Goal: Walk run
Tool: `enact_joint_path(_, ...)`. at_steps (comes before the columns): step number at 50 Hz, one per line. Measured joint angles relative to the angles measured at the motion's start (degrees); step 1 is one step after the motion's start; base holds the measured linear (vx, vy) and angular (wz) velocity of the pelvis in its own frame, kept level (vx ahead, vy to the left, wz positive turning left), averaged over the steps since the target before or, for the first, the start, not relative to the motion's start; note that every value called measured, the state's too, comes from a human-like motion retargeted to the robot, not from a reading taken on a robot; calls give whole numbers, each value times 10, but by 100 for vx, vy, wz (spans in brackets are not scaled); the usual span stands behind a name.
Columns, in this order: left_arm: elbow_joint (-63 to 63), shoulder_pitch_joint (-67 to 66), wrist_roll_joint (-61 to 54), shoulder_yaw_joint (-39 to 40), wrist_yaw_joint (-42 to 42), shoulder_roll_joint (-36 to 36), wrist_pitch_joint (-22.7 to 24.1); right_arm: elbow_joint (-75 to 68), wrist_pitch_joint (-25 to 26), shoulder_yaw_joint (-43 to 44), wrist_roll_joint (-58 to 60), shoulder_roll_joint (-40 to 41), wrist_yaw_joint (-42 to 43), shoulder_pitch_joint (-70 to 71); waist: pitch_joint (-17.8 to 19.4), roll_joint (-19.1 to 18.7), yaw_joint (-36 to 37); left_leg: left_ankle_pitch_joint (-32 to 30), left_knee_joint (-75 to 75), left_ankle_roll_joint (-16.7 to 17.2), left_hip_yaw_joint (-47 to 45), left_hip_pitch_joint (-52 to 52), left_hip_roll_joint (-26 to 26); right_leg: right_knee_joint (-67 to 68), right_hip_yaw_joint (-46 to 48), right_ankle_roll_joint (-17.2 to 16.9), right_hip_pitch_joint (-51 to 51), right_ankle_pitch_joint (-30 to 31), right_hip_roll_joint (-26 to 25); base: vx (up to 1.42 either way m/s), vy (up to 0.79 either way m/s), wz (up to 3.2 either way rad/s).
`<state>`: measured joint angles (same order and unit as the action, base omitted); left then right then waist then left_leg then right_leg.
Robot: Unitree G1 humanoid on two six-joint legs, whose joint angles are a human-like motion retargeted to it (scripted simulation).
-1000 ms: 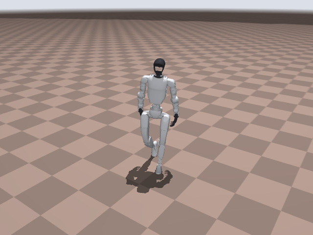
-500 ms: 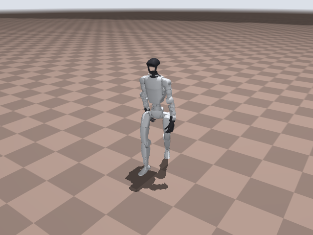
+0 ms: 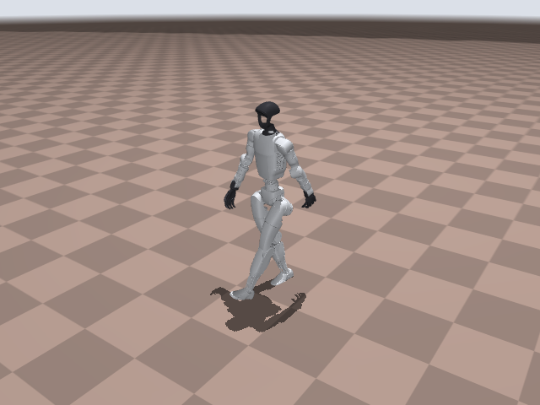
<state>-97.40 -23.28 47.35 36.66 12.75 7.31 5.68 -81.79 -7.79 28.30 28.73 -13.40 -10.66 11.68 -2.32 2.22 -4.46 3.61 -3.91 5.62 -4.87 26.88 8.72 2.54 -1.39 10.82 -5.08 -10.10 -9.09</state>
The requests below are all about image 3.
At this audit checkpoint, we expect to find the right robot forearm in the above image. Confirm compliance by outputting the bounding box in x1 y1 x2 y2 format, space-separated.
231 162 249 188

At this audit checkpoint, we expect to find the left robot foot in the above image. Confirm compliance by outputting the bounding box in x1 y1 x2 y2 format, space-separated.
229 289 255 300

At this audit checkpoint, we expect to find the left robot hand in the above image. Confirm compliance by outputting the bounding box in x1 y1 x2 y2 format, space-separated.
302 191 316 208

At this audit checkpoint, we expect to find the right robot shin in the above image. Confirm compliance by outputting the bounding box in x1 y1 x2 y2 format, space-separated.
272 241 289 275

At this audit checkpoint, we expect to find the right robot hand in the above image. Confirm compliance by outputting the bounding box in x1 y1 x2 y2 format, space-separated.
224 181 239 209

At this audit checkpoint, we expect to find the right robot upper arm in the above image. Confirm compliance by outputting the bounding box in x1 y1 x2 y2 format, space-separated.
240 129 259 166

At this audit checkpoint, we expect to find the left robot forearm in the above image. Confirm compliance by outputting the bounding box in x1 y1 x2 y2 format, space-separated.
295 167 313 196

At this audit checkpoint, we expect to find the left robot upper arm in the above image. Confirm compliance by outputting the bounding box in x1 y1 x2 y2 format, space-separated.
275 138 301 179

